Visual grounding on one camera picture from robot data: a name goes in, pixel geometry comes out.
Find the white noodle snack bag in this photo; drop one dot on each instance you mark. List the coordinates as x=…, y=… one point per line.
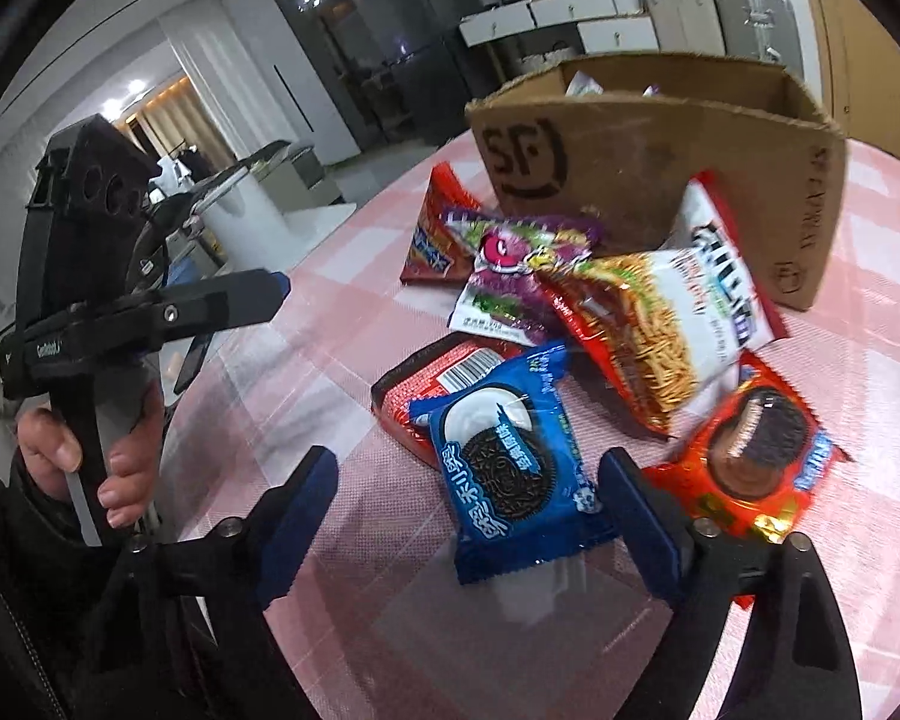
x=663, y=325

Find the beige suitcase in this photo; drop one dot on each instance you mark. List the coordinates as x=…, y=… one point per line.
x=688, y=26

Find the black refrigerator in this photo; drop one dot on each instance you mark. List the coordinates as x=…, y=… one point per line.
x=437, y=73

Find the dark glass cabinet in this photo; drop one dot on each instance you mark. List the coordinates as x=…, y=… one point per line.
x=344, y=55

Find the red triangular snack bag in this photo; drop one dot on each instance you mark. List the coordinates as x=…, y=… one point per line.
x=433, y=254

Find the wooden door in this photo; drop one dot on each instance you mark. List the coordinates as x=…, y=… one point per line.
x=860, y=71

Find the blue Oreo packet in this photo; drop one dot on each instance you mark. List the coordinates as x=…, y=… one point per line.
x=514, y=476

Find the SF cardboard box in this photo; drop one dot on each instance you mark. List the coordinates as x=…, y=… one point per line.
x=618, y=137

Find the silver suitcase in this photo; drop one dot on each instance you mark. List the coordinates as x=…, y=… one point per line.
x=763, y=30

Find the red wafer packet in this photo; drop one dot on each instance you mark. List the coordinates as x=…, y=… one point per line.
x=444, y=367

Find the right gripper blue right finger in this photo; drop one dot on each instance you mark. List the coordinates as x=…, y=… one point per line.
x=651, y=523

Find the white drawer desk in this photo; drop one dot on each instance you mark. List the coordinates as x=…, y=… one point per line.
x=529, y=35

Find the purple candy bag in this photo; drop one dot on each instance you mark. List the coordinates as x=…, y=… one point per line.
x=502, y=298

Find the person left hand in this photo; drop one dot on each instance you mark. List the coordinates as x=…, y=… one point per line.
x=50, y=451

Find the orange chocolate pie packet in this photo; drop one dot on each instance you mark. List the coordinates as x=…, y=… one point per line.
x=753, y=466

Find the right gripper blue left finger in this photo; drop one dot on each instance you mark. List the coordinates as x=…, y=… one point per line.
x=292, y=516

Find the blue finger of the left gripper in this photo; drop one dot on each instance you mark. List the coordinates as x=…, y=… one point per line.
x=236, y=300

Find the white side table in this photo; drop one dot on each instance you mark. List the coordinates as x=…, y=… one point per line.
x=271, y=209

